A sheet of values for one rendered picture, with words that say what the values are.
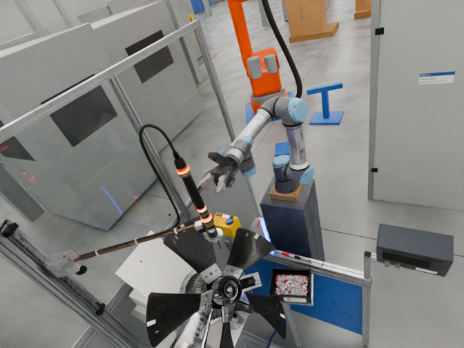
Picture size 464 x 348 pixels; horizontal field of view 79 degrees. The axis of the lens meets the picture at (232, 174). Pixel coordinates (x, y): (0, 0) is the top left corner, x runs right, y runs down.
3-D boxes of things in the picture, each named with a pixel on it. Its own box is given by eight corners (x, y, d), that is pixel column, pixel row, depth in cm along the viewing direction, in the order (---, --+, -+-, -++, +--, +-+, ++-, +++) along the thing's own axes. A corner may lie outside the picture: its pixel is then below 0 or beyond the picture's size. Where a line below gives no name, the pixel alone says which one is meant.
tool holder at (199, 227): (203, 246, 114) (194, 230, 108) (202, 233, 120) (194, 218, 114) (224, 240, 113) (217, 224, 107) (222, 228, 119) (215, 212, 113)
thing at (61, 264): (55, 279, 115) (41, 268, 110) (61, 265, 121) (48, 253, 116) (78, 273, 115) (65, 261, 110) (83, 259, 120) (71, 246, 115)
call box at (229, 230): (214, 234, 183) (208, 223, 177) (221, 222, 190) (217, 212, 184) (235, 239, 175) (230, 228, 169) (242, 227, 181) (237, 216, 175)
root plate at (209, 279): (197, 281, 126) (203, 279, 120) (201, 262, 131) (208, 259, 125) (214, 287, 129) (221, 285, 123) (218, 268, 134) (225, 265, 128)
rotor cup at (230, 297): (199, 304, 124) (212, 302, 114) (208, 271, 133) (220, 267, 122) (228, 313, 129) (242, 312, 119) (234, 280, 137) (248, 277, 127)
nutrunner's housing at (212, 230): (213, 244, 116) (168, 156, 89) (212, 237, 119) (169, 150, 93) (221, 242, 116) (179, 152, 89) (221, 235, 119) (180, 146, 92)
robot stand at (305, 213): (293, 255, 267) (273, 175, 208) (325, 262, 252) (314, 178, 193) (283, 283, 248) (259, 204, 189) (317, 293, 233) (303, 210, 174)
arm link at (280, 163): (282, 167, 190) (278, 150, 182) (298, 172, 180) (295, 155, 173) (271, 177, 184) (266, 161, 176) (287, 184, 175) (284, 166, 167)
